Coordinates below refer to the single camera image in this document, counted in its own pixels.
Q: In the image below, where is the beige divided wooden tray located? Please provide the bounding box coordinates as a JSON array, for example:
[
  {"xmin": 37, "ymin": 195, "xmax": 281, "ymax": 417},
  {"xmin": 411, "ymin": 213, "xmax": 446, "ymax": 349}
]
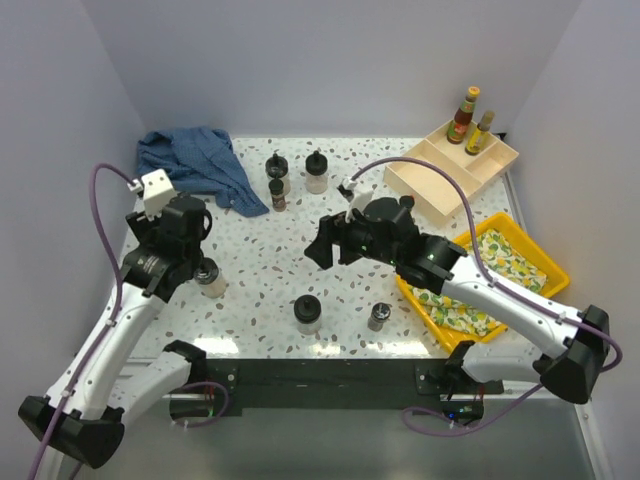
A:
[{"xmin": 383, "ymin": 124, "xmax": 519, "ymax": 226}]

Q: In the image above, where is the taped lid glass jar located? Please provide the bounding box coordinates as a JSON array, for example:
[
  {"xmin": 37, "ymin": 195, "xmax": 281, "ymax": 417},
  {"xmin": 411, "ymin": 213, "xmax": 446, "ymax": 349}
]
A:
[{"xmin": 265, "ymin": 153, "xmax": 289, "ymax": 180}]

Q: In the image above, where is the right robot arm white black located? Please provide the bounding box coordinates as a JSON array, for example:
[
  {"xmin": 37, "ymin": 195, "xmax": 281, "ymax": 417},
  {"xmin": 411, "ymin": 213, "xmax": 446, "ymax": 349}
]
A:
[{"xmin": 304, "ymin": 196, "xmax": 610, "ymax": 404}]

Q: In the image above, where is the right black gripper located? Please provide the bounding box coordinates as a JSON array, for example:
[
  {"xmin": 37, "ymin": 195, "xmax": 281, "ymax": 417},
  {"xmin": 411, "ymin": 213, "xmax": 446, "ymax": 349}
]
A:
[{"xmin": 304, "ymin": 203, "xmax": 400, "ymax": 270}]

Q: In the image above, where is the blue checkered shirt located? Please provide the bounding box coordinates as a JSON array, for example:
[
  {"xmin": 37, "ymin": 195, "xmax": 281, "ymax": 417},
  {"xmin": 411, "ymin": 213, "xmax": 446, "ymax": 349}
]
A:
[{"xmin": 136, "ymin": 126, "xmax": 269, "ymax": 218}]

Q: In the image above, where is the small front spice jar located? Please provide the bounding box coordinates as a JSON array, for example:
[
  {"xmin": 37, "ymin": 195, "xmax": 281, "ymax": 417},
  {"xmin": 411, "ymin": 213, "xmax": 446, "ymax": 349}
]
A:
[{"xmin": 367, "ymin": 302, "xmax": 391, "ymax": 332}]

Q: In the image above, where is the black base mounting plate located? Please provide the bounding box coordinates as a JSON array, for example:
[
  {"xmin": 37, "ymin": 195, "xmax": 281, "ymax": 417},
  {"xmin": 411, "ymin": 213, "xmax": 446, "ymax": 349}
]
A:
[{"xmin": 168, "ymin": 355, "xmax": 505, "ymax": 436}]

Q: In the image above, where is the red cap sauce bottle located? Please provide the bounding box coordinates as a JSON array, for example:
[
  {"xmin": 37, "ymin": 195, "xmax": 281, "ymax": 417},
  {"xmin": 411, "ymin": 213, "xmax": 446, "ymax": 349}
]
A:
[{"xmin": 446, "ymin": 86, "xmax": 481, "ymax": 145}]

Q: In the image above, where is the front centre glass jar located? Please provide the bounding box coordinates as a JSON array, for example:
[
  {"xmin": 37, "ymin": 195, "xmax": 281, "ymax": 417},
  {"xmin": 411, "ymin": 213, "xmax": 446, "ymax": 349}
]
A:
[{"xmin": 293, "ymin": 294, "xmax": 322, "ymax": 335}]

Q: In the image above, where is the lemon print cloth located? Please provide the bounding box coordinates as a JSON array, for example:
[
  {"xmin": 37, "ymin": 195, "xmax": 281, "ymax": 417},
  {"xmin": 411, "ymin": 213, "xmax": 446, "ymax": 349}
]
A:
[{"xmin": 409, "ymin": 229, "xmax": 547, "ymax": 337}]

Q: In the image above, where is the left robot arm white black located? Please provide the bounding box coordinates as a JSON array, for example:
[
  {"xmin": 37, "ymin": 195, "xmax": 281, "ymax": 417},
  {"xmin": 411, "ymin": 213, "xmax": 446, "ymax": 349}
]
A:
[{"xmin": 18, "ymin": 195, "xmax": 212, "ymax": 469}]

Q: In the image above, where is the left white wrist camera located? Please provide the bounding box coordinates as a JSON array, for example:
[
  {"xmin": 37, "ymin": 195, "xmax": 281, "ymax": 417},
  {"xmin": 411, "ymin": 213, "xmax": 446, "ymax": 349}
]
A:
[{"xmin": 128, "ymin": 168, "xmax": 177, "ymax": 220}]

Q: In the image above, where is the yellow oil bottle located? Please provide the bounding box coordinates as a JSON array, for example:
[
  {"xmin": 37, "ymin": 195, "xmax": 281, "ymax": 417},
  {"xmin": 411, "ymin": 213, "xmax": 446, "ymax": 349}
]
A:
[{"xmin": 465, "ymin": 110, "xmax": 495, "ymax": 156}]

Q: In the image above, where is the back right glass jar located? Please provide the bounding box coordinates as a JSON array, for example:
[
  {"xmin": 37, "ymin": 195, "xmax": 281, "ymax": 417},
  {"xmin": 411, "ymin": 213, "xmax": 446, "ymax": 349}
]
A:
[{"xmin": 305, "ymin": 150, "xmax": 328, "ymax": 194}]

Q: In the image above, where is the black cap spice shaker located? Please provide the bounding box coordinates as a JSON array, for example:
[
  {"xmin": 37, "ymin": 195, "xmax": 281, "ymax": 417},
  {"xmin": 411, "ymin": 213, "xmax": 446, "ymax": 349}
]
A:
[{"xmin": 268, "ymin": 179, "xmax": 286, "ymax": 212}]

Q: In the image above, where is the yellow plastic tray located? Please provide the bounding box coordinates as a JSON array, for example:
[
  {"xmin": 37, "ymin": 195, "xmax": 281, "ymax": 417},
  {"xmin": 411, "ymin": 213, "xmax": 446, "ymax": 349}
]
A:
[{"xmin": 396, "ymin": 213, "xmax": 570, "ymax": 352}]

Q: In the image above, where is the left front glass jar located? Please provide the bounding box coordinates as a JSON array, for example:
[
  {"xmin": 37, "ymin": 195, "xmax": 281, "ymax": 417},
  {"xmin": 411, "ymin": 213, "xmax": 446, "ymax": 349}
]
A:
[{"xmin": 193, "ymin": 257, "xmax": 227, "ymax": 299}]

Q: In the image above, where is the dark spice shaker near tray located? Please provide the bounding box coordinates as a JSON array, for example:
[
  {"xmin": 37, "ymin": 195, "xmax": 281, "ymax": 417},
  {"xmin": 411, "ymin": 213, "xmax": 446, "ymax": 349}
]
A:
[{"xmin": 400, "ymin": 195, "xmax": 415, "ymax": 208}]

